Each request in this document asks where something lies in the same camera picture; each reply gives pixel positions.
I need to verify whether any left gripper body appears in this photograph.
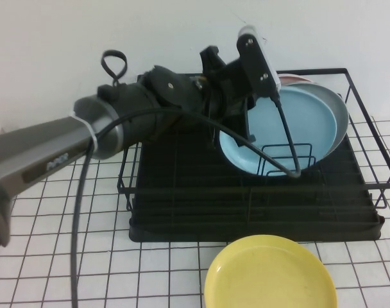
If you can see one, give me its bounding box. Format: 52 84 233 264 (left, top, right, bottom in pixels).
199 46 257 130

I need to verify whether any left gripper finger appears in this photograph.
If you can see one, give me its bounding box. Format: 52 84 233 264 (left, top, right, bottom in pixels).
242 98 258 143

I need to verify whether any light blue plate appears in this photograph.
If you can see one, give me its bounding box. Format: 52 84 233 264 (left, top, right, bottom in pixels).
218 87 339 176

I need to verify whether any pink plate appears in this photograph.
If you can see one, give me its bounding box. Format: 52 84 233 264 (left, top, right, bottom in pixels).
276 73 313 87

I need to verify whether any grey plate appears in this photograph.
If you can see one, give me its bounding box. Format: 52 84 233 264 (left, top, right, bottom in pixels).
280 82 350 164

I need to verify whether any yellow plate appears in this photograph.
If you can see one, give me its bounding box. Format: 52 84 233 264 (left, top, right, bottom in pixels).
203 234 339 308

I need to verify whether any white grid tablecloth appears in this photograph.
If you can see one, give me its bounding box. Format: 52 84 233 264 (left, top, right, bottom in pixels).
0 117 390 308

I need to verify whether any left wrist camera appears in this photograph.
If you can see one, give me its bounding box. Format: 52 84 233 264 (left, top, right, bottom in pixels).
235 24 282 101

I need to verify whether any black wire dish rack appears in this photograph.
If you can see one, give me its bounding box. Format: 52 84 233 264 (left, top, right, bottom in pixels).
117 67 390 212

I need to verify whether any thin black cable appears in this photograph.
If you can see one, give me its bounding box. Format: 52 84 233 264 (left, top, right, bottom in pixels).
101 49 129 87

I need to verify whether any white cable tie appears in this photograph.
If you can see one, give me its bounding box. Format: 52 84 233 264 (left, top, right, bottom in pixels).
69 110 99 157

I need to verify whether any thick black cable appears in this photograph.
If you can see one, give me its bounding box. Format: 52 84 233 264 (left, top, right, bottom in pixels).
70 92 301 308

